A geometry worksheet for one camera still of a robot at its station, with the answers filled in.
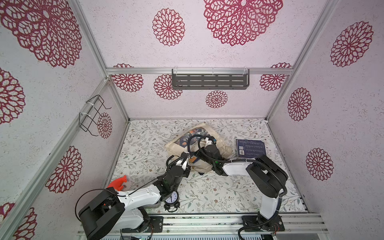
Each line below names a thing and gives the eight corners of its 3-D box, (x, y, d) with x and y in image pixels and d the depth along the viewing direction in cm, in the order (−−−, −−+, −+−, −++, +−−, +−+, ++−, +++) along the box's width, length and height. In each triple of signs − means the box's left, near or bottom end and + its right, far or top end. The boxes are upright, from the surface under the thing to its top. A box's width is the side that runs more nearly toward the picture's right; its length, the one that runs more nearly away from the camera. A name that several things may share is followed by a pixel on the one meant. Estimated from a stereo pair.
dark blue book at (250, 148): (237, 158, 100) (239, 154, 96) (234, 143, 108) (236, 139, 104) (265, 158, 100) (268, 154, 96) (260, 143, 108) (262, 139, 104)
